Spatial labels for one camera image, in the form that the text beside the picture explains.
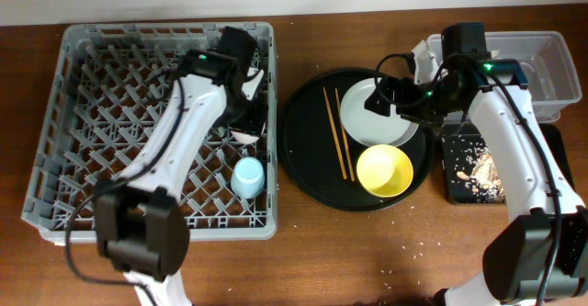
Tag wooden chopstick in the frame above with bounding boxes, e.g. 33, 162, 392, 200
322, 88, 348, 180
335, 88, 356, 182

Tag clear plastic bin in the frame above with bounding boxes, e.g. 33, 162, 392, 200
411, 31, 582, 123

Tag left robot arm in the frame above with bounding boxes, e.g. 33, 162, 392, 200
92, 27, 264, 305

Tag round black tray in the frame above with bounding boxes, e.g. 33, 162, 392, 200
277, 68, 435, 211

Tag black rectangular tray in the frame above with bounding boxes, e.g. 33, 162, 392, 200
440, 122, 577, 205

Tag food scraps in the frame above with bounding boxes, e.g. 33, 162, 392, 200
449, 147, 505, 203

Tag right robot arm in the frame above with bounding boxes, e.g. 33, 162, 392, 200
366, 22, 587, 306

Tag yellow bowl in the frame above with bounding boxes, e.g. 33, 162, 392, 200
356, 144, 414, 198

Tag grey plate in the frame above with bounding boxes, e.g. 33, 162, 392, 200
340, 78, 418, 147

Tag grey dishwasher rack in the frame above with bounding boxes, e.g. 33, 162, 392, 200
22, 21, 277, 245

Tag blue cup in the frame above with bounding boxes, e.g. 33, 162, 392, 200
231, 157, 265, 198

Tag pink cup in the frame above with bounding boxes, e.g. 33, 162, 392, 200
229, 121, 266, 144

